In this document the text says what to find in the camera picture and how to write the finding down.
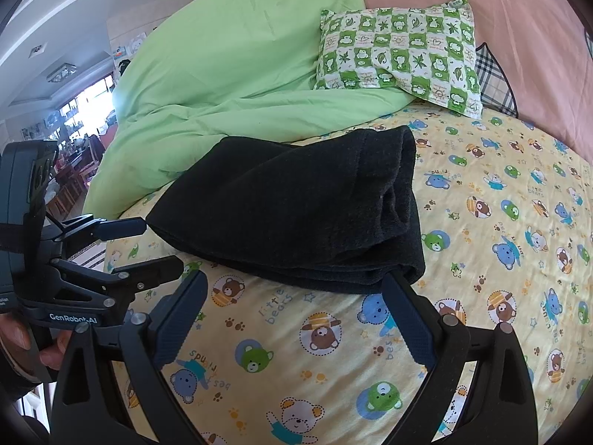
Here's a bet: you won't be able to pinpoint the yellow bear-print bedsheet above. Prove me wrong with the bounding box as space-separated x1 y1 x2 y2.
104 106 593 445

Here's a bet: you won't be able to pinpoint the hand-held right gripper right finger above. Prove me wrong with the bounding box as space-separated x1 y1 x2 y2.
381 269 540 445

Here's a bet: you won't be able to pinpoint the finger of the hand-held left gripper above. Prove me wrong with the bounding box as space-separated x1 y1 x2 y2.
51 255 185 300
60 215 148 252

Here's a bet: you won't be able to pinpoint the square ceiling lamp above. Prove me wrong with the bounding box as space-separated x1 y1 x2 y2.
46 62 79 83

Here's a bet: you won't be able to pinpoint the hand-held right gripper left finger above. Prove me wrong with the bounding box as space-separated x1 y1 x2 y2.
49 269 209 445

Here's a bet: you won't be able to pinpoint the wooden furniture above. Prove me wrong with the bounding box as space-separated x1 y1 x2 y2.
46 136 108 223

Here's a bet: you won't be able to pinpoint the striped floor mat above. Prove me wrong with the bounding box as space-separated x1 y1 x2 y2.
69 240 108 270

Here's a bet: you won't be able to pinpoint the person's left hand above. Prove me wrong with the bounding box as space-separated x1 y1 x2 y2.
0 313 70 372

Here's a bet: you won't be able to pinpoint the bright window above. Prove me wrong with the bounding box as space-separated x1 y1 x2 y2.
74 74 116 136

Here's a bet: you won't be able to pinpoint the light green blanket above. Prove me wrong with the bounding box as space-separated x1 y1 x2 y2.
83 0 418 221

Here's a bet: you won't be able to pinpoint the black pants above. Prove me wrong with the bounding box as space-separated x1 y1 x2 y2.
145 125 427 295

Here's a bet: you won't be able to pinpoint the green checkered pillow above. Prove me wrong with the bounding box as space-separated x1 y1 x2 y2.
314 0 483 119

